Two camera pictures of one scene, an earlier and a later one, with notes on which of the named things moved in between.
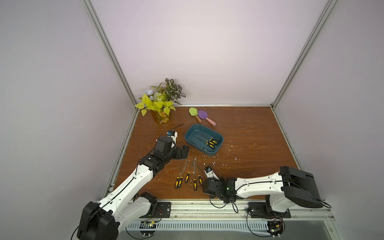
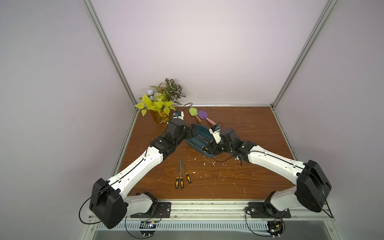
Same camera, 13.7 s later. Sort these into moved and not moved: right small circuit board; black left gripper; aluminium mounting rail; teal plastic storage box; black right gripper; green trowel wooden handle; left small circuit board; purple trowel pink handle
Moved: black left gripper; black right gripper
Not moved: left small circuit board; green trowel wooden handle; teal plastic storage box; right small circuit board; aluminium mounting rail; purple trowel pink handle
